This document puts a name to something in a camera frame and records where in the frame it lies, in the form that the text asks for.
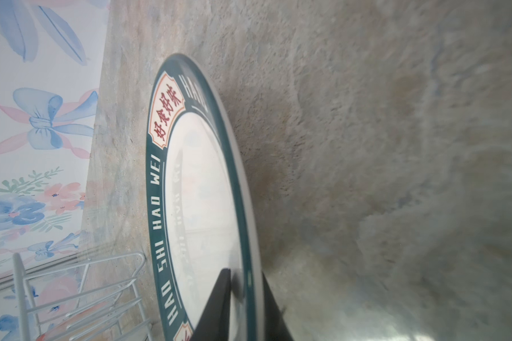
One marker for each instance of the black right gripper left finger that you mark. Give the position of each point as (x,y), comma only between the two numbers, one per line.
(215,319)

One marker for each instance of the green rim printed plate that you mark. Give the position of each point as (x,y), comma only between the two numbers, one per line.
(199,211)

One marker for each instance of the white wire dish rack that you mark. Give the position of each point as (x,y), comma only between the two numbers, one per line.
(100,311)

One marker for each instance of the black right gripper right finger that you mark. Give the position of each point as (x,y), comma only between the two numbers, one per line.
(275,327)

